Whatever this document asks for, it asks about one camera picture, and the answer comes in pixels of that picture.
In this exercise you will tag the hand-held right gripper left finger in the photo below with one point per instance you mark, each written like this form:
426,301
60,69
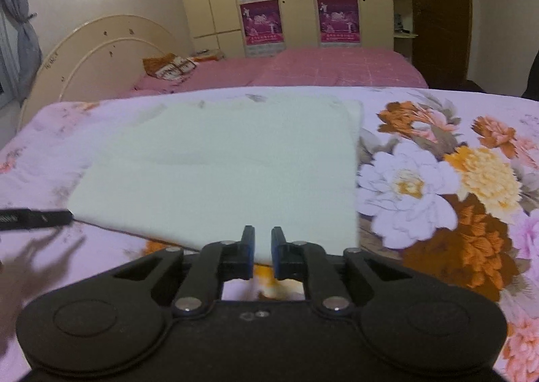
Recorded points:
248,253

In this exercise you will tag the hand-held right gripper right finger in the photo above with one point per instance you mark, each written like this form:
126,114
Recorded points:
277,253

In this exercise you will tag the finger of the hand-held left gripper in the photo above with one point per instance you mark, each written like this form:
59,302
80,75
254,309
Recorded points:
48,217

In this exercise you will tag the pale green knit sweater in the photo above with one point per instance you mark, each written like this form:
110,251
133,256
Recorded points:
219,171

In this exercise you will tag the floral lilac bedsheet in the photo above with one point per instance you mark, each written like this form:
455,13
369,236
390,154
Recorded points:
421,196

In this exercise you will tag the cream arched headboard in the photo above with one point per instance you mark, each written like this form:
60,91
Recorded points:
105,53

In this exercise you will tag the orange patterned pillow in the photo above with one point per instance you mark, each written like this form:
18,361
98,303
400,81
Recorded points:
168,66

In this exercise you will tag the pink checked bed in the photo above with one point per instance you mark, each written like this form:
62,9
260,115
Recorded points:
337,66

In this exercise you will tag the flat box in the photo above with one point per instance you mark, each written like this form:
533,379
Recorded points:
206,55

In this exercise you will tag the grey-blue curtain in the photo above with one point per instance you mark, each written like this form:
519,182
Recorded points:
17,7

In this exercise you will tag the cream corner shelf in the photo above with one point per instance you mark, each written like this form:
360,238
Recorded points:
402,2

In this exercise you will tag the dark wooden door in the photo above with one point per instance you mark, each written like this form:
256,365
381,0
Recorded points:
440,15

